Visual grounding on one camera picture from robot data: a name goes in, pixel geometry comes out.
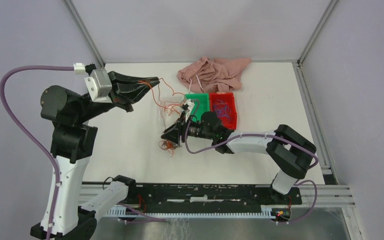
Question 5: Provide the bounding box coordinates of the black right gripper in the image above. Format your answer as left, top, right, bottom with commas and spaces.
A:
161, 111, 215, 145

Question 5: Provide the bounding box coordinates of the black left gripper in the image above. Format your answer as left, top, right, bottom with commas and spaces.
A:
76, 68, 161, 122

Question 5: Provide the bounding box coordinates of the black cable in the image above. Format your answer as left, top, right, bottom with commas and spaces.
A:
160, 99, 180, 157

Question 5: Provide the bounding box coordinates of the blue cable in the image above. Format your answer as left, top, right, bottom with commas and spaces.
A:
211, 96, 237, 125

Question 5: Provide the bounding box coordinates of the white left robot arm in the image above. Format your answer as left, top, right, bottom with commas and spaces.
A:
30, 69, 160, 240

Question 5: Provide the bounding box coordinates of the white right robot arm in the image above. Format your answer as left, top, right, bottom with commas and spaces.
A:
161, 111, 319, 204

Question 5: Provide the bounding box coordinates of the clear plastic bin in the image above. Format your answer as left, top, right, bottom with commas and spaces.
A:
158, 94, 186, 130

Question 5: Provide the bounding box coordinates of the green plastic bin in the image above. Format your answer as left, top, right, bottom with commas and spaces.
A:
185, 93, 210, 121

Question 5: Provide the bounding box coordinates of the red plastic bin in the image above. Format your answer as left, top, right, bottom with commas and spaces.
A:
209, 92, 238, 130

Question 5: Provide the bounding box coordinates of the pink cloth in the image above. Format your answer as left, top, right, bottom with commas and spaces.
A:
176, 56, 252, 94

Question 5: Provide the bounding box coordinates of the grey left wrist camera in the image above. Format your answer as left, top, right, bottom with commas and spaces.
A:
84, 69, 112, 104

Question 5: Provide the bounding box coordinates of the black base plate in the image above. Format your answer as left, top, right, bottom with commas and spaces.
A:
122, 183, 303, 214

